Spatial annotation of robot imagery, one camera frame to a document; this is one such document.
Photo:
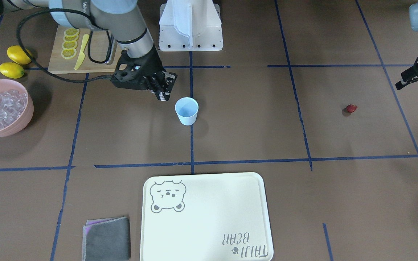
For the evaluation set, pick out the red strawberry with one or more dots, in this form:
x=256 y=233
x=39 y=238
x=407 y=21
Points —
x=351 y=108

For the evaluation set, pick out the cream bear tray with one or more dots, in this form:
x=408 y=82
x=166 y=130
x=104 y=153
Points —
x=206 y=217

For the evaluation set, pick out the yellow lemon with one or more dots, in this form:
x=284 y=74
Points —
x=12 y=70
x=18 y=55

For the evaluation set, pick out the wooden cutting board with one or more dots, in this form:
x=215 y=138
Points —
x=99 y=45

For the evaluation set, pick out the lemon slice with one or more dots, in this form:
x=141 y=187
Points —
x=68 y=53
x=70 y=38
x=71 y=32
x=69 y=45

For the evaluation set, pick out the pink bowl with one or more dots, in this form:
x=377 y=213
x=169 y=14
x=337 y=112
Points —
x=16 y=107

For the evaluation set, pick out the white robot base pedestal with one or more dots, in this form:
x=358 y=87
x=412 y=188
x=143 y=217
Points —
x=190 y=25

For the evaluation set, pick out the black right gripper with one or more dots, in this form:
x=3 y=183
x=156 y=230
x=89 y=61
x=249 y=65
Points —
x=152 y=67

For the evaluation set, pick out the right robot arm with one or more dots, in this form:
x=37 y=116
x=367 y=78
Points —
x=121 y=18

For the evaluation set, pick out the yellow lemon far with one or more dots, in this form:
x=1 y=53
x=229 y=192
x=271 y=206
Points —
x=18 y=55

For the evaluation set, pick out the light blue cup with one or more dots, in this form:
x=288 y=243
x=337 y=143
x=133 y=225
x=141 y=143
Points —
x=187 y=109

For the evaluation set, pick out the yellow plastic knife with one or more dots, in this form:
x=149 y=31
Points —
x=81 y=53

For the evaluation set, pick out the yellow lemon near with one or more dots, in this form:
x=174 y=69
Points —
x=12 y=70

